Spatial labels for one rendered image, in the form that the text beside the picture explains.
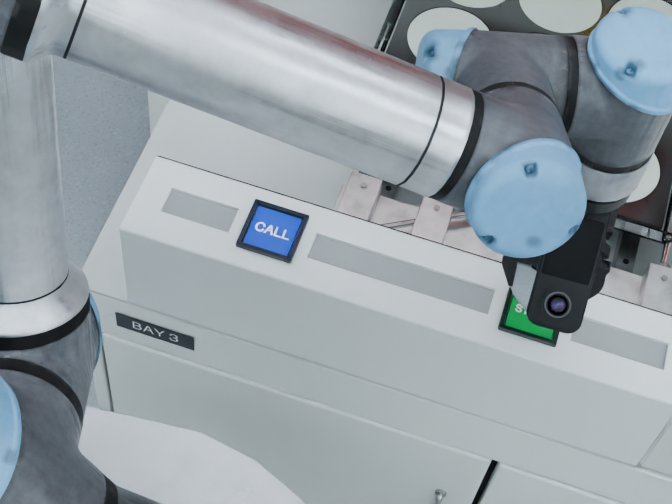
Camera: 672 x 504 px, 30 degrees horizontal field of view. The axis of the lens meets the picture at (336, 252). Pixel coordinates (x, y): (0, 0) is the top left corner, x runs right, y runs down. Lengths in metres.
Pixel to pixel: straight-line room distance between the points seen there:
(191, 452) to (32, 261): 0.34
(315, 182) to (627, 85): 0.59
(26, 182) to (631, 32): 0.45
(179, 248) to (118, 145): 1.29
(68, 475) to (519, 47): 0.46
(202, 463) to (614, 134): 0.54
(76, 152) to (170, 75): 1.74
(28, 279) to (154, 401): 0.55
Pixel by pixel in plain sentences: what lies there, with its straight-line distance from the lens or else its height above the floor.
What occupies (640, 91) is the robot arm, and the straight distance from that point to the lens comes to 0.91.
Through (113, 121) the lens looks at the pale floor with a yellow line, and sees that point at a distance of 2.52.
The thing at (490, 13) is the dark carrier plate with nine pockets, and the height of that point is 0.90.
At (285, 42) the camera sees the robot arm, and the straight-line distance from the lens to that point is 0.75.
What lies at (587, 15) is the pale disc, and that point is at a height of 0.90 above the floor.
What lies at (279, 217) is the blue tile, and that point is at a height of 0.96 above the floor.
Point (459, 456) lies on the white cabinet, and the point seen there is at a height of 0.72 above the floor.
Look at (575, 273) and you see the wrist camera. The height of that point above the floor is 1.12.
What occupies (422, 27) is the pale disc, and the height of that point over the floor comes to 0.90.
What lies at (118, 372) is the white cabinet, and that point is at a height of 0.65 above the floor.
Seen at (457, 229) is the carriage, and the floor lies 0.88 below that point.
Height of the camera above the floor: 1.97
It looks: 57 degrees down
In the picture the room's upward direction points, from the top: 9 degrees clockwise
